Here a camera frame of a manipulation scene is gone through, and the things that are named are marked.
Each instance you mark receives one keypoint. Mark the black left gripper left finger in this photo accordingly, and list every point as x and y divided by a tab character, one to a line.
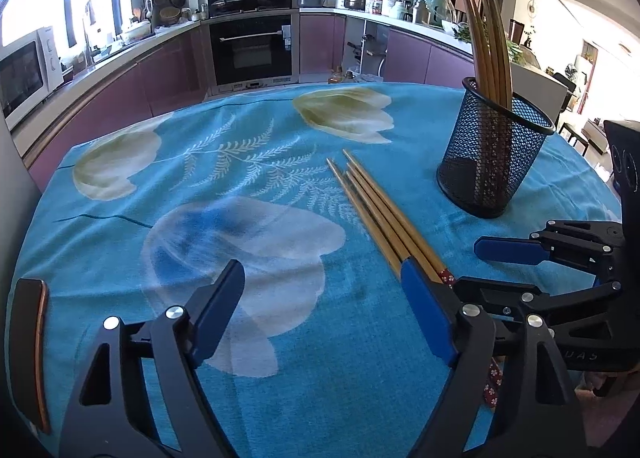
109	413

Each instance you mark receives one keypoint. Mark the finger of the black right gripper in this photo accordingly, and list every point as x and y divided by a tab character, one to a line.
499	298
511	250

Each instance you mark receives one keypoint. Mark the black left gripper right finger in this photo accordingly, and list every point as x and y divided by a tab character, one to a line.
537	413

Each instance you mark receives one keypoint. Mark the bamboo chopstick red patterned end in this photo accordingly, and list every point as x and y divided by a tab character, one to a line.
444	277

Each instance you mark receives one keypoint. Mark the bamboo chopstick red floral end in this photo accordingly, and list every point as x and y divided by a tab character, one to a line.
400	235

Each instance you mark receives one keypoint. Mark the purple kitchen cabinets right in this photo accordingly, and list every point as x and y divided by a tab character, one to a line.
334	42

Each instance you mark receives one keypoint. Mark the purple kitchen cabinets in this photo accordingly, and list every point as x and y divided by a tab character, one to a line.
161	74
334	42

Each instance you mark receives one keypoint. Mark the teal kitchen appliance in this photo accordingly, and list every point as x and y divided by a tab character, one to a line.
440	10

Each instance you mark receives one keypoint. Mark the purple kitchen cabinets left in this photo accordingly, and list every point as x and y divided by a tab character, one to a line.
161	74

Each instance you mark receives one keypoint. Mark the kitchen faucet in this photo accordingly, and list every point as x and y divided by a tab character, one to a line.
91	33

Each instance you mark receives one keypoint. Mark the black mesh utensil holder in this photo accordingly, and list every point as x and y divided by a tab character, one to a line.
490	151

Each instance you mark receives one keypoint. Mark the blue floral tablecloth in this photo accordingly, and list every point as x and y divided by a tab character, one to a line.
322	357

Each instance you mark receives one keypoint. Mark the black built-in oven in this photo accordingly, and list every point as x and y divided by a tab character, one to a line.
252	51

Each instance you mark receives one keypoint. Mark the white microwave oven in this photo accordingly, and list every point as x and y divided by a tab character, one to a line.
30	71

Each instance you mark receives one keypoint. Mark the black camera box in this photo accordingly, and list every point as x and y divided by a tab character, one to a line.
624	143

